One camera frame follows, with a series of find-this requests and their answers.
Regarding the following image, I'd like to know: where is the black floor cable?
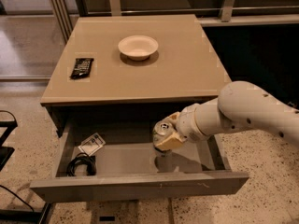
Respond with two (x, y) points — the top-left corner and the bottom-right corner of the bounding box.
(0, 185), (36, 213)

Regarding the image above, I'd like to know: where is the white paper tag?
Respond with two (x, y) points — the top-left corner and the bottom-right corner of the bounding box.
(78, 133), (106, 156)

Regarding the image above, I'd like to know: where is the wooden metal background shelf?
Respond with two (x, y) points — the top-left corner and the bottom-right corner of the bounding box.
(76, 0), (299, 26)

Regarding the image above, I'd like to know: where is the green white 7up can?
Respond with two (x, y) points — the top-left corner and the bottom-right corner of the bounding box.
(152, 121), (173, 157)

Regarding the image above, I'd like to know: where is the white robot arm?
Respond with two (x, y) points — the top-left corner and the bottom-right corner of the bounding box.
(153, 81), (299, 151)

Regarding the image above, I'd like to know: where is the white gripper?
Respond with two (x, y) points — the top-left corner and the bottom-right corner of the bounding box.
(153, 104), (208, 151)

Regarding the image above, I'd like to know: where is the grey open top drawer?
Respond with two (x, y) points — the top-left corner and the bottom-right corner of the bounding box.
(30, 117), (249, 203)

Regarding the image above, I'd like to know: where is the white paper bowl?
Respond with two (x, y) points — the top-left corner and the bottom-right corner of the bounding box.
(118, 35), (159, 61)

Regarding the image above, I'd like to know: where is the black coiled cable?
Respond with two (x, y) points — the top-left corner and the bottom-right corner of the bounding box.
(65, 152), (97, 177)

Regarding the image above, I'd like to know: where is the beige top drawer cabinet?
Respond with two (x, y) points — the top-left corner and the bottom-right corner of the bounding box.
(41, 15), (231, 131)

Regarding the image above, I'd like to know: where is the black chair frame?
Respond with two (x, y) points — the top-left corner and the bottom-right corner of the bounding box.
(0, 110), (18, 171)

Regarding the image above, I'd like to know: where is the black snack packet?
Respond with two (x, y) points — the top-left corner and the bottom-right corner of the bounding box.
(70, 58), (94, 79)

